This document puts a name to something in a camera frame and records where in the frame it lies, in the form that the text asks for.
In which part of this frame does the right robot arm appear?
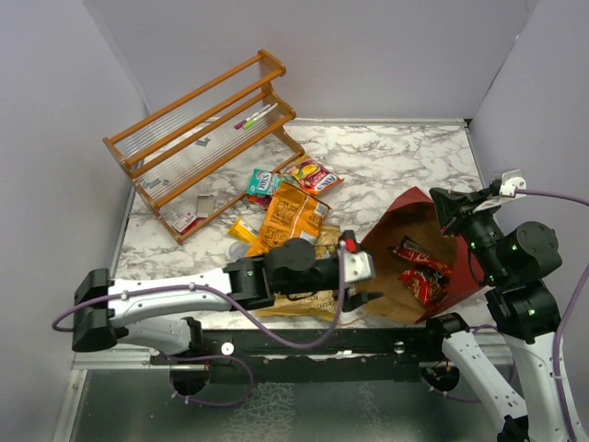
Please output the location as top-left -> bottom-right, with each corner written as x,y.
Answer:
422,180 -> 588,441

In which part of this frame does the small clear plastic cup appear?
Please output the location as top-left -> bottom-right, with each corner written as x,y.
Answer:
228,241 -> 250,261

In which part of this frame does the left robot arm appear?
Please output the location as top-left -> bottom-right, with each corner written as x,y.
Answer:
70,235 -> 382,364

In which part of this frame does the small grey open box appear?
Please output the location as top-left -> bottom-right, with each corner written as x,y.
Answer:
196,194 -> 215,218

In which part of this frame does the red brown paper bag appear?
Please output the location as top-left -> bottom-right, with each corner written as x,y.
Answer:
356,187 -> 483,324

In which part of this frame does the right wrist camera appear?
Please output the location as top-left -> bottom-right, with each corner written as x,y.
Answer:
474,169 -> 526,213

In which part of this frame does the beige snack packet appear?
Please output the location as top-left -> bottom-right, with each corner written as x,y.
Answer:
257,224 -> 341,321

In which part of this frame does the teal Fox's candy bag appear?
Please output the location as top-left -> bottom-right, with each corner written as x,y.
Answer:
246,169 -> 285,197

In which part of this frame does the black mounting rail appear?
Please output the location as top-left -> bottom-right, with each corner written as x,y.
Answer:
150,313 -> 467,384

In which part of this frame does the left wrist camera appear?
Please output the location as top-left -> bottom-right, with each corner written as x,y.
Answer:
338,230 -> 375,284

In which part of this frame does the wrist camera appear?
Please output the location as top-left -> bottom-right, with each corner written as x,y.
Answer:
474,169 -> 526,213
338,230 -> 375,284

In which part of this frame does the red rice cracker bag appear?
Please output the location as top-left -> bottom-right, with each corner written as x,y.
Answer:
398,268 -> 449,307

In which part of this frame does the yellow snack bar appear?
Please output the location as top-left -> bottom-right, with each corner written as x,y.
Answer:
227,216 -> 259,244

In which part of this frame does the orange wooden rack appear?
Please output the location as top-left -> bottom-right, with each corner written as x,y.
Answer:
103,49 -> 305,244

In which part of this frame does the orange fruit candy bag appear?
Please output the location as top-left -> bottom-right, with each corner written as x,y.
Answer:
247,194 -> 272,211

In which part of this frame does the orange yellow chips bag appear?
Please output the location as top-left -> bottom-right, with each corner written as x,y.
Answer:
245,182 -> 330,257

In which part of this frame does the small red white box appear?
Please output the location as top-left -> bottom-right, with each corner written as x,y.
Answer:
172,212 -> 200,235

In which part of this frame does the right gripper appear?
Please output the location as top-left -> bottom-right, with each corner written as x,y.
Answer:
431,184 -> 509,282

